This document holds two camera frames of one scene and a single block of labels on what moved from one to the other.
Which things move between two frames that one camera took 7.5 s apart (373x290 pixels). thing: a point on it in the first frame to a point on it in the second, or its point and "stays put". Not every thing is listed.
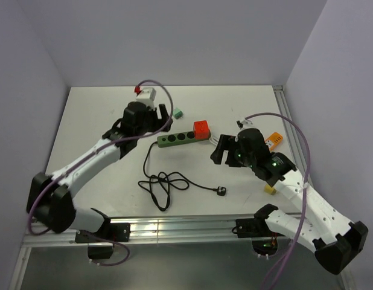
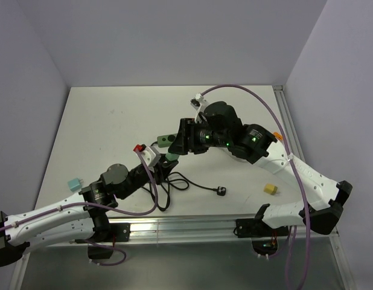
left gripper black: (158, 123) to (160, 171)
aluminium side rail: (294, 132) stays put
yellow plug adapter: (267, 188) stays put
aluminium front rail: (188, 231) stays put
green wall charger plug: (177, 113) to (172, 156)
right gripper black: (226, 142) to (181, 144)
